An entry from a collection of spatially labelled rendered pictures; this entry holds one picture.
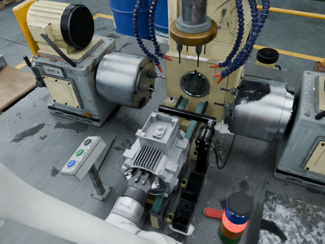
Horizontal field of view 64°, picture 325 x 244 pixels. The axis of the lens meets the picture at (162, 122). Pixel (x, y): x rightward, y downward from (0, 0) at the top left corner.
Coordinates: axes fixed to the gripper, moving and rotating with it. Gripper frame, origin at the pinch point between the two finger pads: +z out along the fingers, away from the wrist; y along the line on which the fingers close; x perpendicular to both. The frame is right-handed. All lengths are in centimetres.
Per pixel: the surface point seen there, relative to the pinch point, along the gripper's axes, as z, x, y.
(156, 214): -18.2, 12.5, -5.8
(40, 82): 21, 8, 73
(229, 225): -20.1, -10.0, -29.0
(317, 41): 288, 145, -86
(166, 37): 165, 80, 68
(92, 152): -9.2, -0.6, 21.1
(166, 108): 23.3, 7.2, 6.3
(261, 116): 24.7, 0.4, -31.6
